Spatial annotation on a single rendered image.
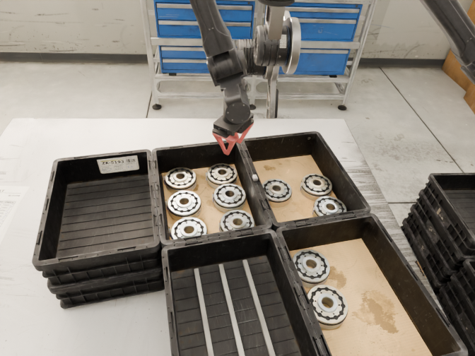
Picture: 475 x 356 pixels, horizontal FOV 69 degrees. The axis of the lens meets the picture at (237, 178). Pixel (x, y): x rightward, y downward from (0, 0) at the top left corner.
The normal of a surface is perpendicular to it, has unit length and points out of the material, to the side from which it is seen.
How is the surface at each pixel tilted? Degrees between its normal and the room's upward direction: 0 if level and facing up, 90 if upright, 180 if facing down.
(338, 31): 90
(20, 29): 90
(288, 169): 0
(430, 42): 90
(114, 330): 0
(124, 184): 0
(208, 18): 86
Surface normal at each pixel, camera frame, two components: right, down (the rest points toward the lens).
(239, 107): 0.07, 0.69
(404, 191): 0.05, -0.73
